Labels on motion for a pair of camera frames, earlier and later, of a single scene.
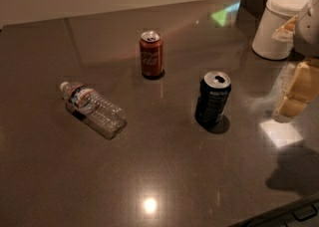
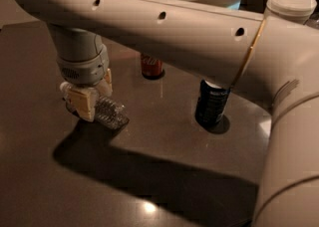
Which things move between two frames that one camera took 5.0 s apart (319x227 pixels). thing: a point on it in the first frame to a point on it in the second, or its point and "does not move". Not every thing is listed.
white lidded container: [281, 4] does not move
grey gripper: [307, 33] to [87, 72]
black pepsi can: [212, 97] does not move
